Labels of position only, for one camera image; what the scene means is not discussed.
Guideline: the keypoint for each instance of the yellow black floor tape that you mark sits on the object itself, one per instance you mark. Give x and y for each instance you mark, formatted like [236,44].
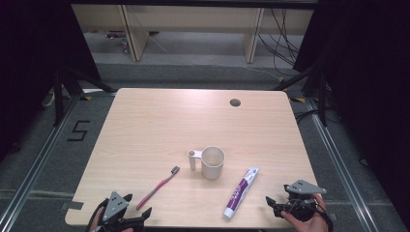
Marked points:
[299,99]
[86,97]

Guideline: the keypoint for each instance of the pink toothbrush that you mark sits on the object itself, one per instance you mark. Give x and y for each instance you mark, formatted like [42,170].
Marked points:
[156,189]

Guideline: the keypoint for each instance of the white cup with side holder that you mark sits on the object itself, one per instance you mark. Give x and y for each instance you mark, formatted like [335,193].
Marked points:
[212,169]

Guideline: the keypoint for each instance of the black metal stand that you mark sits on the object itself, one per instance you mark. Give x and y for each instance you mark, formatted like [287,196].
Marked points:
[58,96]
[322,96]

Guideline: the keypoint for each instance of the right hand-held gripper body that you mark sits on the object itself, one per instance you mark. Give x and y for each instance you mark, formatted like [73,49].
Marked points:
[303,187]

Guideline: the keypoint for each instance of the white and purple toothpaste tube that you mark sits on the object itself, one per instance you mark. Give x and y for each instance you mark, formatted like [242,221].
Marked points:
[240,193]

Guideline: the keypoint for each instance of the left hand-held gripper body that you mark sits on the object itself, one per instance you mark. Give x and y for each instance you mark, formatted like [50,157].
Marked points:
[113,206]

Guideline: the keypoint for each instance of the aluminium floor rail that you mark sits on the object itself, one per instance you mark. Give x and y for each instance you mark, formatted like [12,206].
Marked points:
[341,174]
[35,161]

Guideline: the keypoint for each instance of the person's left hand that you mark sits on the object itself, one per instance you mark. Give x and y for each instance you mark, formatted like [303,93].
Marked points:
[97,220]

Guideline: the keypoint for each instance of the person's right hand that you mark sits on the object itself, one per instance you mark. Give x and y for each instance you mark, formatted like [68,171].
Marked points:
[311,225]

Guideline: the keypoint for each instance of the light wooden desk frame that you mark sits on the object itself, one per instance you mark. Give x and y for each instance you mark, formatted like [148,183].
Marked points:
[193,19]

